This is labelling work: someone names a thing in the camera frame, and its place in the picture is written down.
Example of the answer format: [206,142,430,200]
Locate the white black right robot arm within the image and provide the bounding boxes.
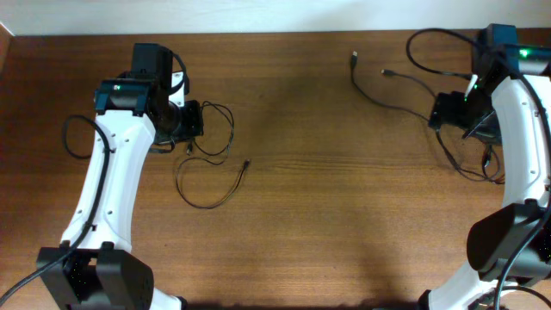
[418,23,550,309]

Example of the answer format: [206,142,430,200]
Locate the black blue-tipped USB cable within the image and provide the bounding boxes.
[349,50,483,182]

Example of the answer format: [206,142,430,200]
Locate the thin black micro-USB cable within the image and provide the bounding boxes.
[174,100,252,210]

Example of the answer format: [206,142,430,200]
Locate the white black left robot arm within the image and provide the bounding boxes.
[37,43,203,309]

